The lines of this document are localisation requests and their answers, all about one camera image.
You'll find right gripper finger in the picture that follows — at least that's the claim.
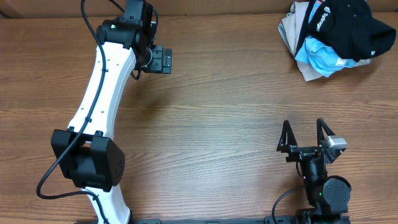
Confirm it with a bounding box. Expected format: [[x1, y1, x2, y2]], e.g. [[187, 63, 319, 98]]
[[277, 120, 298, 152], [317, 118, 335, 146]]

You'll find black garment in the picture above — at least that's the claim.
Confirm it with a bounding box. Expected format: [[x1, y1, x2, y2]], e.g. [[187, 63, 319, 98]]
[[299, 0, 397, 62]]

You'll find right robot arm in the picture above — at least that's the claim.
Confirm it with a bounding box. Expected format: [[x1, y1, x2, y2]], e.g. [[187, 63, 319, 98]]
[[271, 118, 352, 224]]

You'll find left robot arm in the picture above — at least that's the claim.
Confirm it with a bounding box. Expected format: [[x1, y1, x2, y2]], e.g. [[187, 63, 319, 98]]
[[51, 0, 172, 223]]

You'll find light blue printed t-shirt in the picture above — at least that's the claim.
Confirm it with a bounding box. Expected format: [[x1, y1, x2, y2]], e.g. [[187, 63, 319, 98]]
[[295, 1, 359, 82]]

